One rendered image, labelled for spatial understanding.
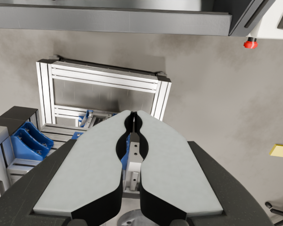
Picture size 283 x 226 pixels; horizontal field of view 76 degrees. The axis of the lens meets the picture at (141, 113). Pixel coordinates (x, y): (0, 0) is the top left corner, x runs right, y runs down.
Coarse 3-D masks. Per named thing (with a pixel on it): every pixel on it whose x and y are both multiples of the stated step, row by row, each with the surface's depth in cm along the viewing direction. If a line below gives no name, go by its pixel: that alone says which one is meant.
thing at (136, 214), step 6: (132, 210) 50; (138, 210) 50; (126, 216) 50; (132, 216) 49; (138, 216) 48; (144, 216) 48; (120, 222) 50; (126, 222) 49; (132, 222) 49; (138, 222) 47; (144, 222) 47; (150, 222) 47
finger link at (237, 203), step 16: (192, 144) 9; (208, 160) 8; (208, 176) 7; (224, 176) 7; (224, 192) 7; (240, 192) 7; (224, 208) 6; (240, 208) 6; (256, 208) 6; (192, 224) 6; (208, 224) 6; (224, 224) 6; (240, 224) 6; (256, 224) 6; (272, 224) 6
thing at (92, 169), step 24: (120, 120) 11; (96, 144) 9; (120, 144) 10; (72, 168) 7; (96, 168) 8; (120, 168) 8; (48, 192) 6; (72, 192) 6; (96, 192) 6; (120, 192) 7; (72, 216) 6; (96, 216) 7
